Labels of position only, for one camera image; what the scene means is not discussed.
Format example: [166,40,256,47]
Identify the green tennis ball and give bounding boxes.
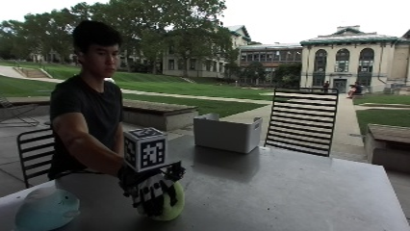
[138,181,187,222]

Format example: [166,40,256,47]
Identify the white cube with black markers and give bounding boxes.
[122,127,170,173]

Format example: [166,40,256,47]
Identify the light blue soft toy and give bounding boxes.
[15,187,83,231]

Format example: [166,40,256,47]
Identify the white plastic bin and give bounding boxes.
[192,113,264,155]

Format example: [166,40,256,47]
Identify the black slatted metal chair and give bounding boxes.
[263,87,340,158]
[17,127,57,190]

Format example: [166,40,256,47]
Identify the the person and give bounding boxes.
[49,19,130,181]

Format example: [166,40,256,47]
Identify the folding metal chair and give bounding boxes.
[0,95,43,128]

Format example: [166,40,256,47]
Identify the brick and glass building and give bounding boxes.
[238,42,304,85]

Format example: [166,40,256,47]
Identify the large green tree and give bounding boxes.
[107,0,236,76]

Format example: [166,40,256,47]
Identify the beige building with arched windows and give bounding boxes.
[299,25,410,94]

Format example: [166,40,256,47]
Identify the low stone bench wall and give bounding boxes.
[364,123,410,174]
[120,98,200,132]

